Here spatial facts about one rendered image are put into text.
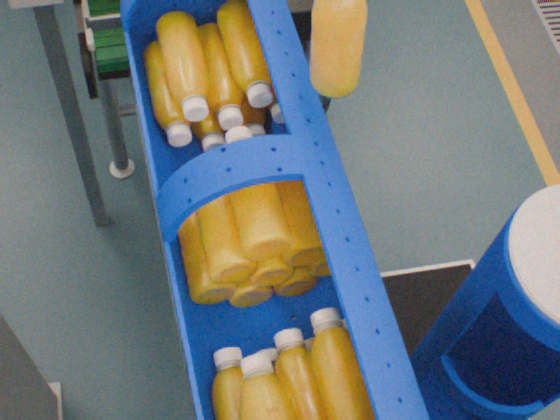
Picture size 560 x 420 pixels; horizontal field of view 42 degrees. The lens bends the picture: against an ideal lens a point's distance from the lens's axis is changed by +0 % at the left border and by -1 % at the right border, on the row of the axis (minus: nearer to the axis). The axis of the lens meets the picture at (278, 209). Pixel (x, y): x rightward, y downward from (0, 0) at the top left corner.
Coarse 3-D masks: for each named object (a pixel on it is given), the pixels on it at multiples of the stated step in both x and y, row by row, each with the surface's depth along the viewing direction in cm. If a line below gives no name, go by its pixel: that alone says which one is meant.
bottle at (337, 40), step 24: (336, 0) 86; (360, 0) 87; (312, 24) 91; (336, 24) 88; (360, 24) 89; (312, 48) 94; (336, 48) 91; (360, 48) 93; (312, 72) 98; (336, 72) 95; (336, 96) 99
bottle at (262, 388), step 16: (256, 368) 93; (272, 368) 94; (256, 384) 91; (272, 384) 91; (240, 400) 91; (256, 400) 89; (272, 400) 89; (288, 400) 90; (240, 416) 91; (256, 416) 88; (272, 416) 88; (288, 416) 89
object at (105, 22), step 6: (90, 18) 139; (96, 18) 139; (102, 18) 139; (108, 18) 139; (114, 18) 140; (120, 18) 140; (90, 24) 139; (96, 24) 140; (102, 24) 140; (108, 24) 141; (114, 24) 141; (120, 24) 141; (96, 30) 141
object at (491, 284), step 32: (480, 288) 125; (512, 288) 113; (448, 320) 143; (480, 320) 173; (512, 320) 167; (544, 320) 110; (416, 352) 169; (448, 352) 194; (480, 352) 186; (512, 352) 175; (544, 352) 161; (448, 384) 148; (480, 384) 193; (512, 384) 179; (544, 384) 159; (448, 416) 188; (480, 416) 148; (512, 416) 144
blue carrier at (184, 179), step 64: (128, 0) 118; (192, 0) 126; (256, 0) 111; (320, 128) 103; (192, 192) 96; (320, 192) 95; (192, 320) 104; (256, 320) 113; (384, 320) 89; (192, 384) 92; (384, 384) 83
